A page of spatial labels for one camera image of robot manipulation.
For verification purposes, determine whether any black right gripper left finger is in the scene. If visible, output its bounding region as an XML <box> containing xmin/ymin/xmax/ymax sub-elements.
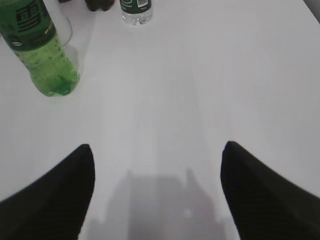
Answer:
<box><xmin>0</xmin><ymin>144</ymin><xmax>96</xmax><ymax>240</ymax></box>

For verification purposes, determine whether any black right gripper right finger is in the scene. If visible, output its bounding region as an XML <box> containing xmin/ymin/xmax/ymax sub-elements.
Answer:
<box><xmin>220</xmin><ymin>141</ymin><xmax>320</xmax><ymax>240</ymax></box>

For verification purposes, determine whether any green soda bottle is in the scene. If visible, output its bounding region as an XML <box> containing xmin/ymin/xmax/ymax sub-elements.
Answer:
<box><xmin>0</xmin><ymin>0</ymin><xmax>79</xmax><ymax>97</ymax></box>

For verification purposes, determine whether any white ceramic mug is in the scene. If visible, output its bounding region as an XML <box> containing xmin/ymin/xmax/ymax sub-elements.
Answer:
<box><xmin>51</xmin><ymin>0</ymin><xmax>73</xmax><ymax>46</ymax></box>

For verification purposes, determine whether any cola bottle red label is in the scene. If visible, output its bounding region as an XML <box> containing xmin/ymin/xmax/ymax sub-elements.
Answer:
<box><xmin>85</xmin><ymin>0</ymin><xmax>115</xmax><ymax>12</ymax></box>

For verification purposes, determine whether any clear water bottle green label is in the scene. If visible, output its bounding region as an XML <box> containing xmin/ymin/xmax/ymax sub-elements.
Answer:
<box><xmin>119</xmin><ymin>0</ymin><xmax>153</xmax><ymax>26</ymax></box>

